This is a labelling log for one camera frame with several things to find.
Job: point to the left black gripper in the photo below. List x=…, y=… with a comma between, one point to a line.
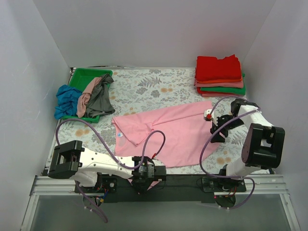
x=142, y=184

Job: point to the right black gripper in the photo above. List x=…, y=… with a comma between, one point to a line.
x=218, y=130

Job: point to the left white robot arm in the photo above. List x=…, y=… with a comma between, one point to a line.
x=72, y=161

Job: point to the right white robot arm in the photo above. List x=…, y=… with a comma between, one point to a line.
x=262, y=148

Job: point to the green folded t-shirt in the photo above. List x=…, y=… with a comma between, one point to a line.
x=239, y=91

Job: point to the red folded t-shirt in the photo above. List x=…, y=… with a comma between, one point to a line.
x=208, y=68

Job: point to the grey t-shirt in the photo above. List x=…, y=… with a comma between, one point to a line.
x=99, y=103

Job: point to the floral table mat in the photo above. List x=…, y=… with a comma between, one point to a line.
x=140, y=90

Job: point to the dusty pink t-shirt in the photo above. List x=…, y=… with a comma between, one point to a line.
x=85, y=97

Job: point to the blue t-shirt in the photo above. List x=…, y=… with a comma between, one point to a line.
x=67, y=99

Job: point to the green plastic bin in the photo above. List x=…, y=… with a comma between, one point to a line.
x=80, y=78

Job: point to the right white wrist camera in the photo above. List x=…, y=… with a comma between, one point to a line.
x=209, y=115

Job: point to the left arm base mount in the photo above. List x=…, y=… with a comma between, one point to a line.
x=105, y=185

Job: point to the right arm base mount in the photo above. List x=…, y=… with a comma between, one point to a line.
x=222, y=190

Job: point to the aluminium frame rail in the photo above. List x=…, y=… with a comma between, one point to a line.
x=263, y=204

